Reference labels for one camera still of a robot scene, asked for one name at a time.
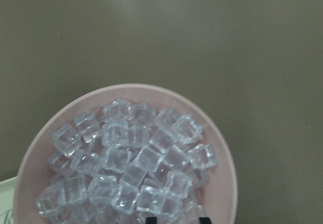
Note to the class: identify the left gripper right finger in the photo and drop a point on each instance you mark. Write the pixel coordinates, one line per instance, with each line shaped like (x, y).
(204, 220)

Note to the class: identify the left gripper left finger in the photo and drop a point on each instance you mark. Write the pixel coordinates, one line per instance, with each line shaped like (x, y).
(151, 220)

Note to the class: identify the pink bowl of ice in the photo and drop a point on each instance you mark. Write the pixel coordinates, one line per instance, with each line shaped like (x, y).
(128, 150)

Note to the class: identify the cream serving tray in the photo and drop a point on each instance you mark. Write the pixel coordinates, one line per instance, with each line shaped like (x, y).
(6, 198)

